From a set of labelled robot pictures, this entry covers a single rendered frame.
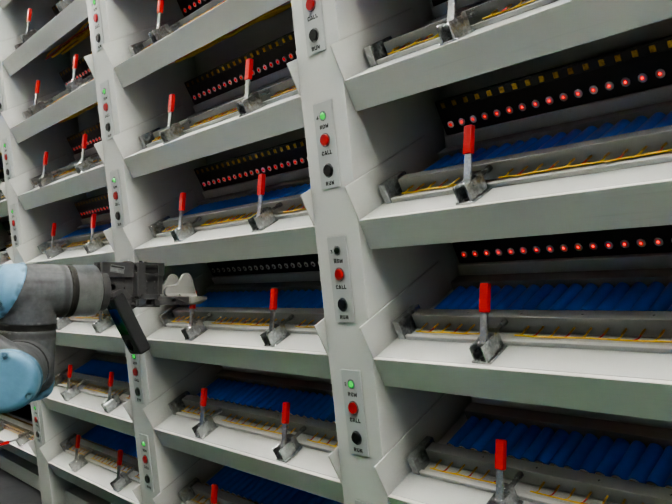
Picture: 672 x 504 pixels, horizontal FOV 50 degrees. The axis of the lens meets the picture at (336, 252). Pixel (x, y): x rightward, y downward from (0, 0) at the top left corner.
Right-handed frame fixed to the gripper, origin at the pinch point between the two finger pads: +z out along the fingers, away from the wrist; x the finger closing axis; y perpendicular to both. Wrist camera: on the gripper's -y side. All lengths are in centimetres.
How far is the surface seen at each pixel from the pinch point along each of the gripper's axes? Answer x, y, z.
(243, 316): -11.0, -2.8, 3.6
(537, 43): -81, 27, -6
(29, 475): 120, -56, 8
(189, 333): -0.7, -6.0, -1.8
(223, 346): -13.4, -7.9, -2.1
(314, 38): -47, 37, -9
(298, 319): -27.5, -3.0, 3.8
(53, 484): 88, -52, 5
